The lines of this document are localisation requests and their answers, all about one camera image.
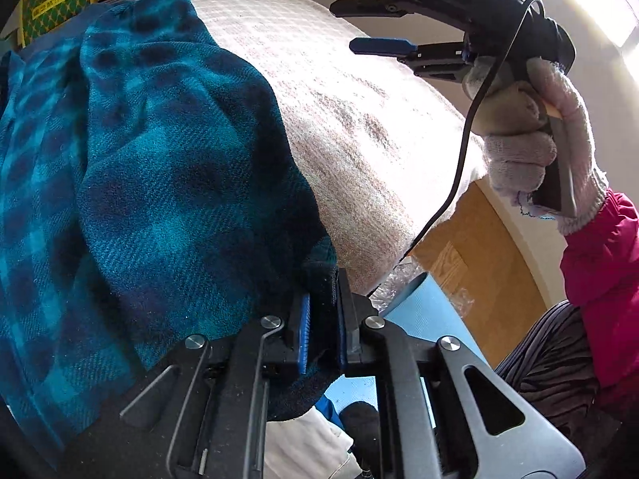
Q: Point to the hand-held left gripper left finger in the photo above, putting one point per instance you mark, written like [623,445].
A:
[302,327]

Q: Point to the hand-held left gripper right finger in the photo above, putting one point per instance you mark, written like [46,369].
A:
[342,324]

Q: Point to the blue plaid fleece jacket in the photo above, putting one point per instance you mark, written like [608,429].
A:
[150,159]

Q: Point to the person's right forearm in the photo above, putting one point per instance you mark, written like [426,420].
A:
[609,269]

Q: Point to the person's right hand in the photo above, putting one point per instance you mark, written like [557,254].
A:
[519,159]

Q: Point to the light blue mat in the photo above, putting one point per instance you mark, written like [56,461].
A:
[424,309]

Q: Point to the pink checked blanket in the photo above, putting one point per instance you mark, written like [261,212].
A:
[349,134]

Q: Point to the person's striped pants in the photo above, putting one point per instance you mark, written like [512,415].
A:
[549,359]

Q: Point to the yellow green patterned box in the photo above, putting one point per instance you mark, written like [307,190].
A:
[55,0]

